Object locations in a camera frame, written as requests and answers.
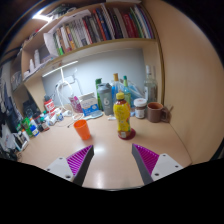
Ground dark hanging clothes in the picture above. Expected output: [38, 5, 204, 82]
[0, 63, 21, 134]

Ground brown ceramic mug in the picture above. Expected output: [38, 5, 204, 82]
[146, 101, 169, 124]

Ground grey shaker bottle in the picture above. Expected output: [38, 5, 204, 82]
[97, 82, 114, 116]

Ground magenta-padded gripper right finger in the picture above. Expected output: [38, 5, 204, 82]
[131, 143, 184, 186]

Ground small green bottle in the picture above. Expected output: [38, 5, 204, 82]
[21, 117, 34, 138]

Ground brown jar with white lid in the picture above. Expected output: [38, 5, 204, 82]
[133, 97, 148, 120]

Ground yellow-labelled drink bottle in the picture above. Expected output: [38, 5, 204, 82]
[112, 91, 132, 139]

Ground flat round red coaster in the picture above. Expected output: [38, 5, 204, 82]
[117, 128, 137, 141]

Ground red and white can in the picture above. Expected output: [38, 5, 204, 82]
[43, 95, 57, 116]

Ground bright strip lamp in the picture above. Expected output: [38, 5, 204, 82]
[32, 13, 53, 23]

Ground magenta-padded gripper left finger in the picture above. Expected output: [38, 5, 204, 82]
[44, 144, 95, 187]

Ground white power strip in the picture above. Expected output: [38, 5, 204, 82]
[58, 77, 77, 88]

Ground tall clear glass bottle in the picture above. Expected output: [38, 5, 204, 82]
[143, 64, 159, 104]

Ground light blue hairbrush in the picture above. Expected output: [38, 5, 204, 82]
[85, 110, 104, 120]

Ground green glass bottle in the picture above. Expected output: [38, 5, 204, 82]
[122, 75, 132, 108]

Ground magenta pouch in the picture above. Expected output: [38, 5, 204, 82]
[68, 95, 83, 114]

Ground small white bottle blue label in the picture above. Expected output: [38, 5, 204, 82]
[29, 118, 41, 138]

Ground clear bottle with gold cap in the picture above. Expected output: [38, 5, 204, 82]
[111, 73, 121, 101]

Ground long white light bar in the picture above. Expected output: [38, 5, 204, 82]
[41, 59, 79, 78]

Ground orange plastic cup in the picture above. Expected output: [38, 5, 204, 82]
[73, 119, 92, 141]

